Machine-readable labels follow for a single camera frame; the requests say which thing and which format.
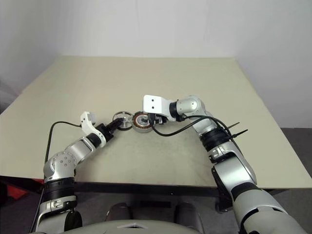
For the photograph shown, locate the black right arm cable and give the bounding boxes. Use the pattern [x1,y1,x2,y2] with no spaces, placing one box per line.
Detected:
[149,113,231,142]

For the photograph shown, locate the red object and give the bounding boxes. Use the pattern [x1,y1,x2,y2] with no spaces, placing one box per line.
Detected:
[4,178,45,199]

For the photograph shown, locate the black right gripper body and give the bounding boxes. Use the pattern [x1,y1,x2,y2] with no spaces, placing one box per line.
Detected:
[152,113,169,126]

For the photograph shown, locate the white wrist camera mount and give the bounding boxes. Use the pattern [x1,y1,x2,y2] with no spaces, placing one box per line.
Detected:
[78,111,108,148]
[142,95,177,122]

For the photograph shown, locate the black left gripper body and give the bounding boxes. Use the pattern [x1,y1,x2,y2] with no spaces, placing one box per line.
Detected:
[96,123,116,141]

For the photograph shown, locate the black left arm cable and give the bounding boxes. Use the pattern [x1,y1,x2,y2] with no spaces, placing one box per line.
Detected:
[29,121,82,234]

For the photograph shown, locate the dark rounded shape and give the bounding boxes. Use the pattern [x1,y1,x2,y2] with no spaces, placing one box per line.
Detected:
[106,202,134,221]

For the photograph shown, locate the black rotor wheel silver spokes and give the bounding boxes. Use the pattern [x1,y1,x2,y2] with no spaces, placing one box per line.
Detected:
[112,111,135,133]

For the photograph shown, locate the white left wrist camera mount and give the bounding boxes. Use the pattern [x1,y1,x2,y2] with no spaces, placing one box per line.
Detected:
[78,111,108,148]

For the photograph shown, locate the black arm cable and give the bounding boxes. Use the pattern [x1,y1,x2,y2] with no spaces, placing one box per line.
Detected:
[29,121,82,234]
[149,113,231,142]

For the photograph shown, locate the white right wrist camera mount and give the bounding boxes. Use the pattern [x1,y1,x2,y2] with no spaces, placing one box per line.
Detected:
[142,95,177,122]

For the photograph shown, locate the black table frame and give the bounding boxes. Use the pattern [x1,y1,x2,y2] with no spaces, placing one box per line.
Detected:
[73,181,236,213]

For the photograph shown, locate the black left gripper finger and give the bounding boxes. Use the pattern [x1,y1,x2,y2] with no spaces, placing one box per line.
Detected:
[109,125,124,136]
[107,117,126,129]

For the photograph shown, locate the grey robot torso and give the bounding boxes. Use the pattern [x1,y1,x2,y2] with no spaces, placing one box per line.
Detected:
[31,218,208,234]

